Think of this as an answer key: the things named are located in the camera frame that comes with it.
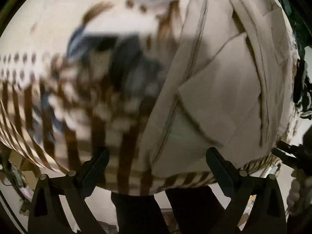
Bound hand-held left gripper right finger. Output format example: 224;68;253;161
206;147;288;234

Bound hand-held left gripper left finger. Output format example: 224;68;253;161
27;147;110;234

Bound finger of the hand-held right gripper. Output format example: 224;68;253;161
271;140;303;163

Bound beige small garment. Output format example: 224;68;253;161
140;0;293;179

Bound person's right hand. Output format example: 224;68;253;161
287;169;309;210

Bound person's dark pants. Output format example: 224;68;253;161
111;186;226;234

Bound cardboard box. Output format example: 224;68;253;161
7;150;41;191

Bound dark green patterned cloth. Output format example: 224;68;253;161
275;0;312;121

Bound brown striped printed blanket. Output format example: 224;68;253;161
0;0;301;197

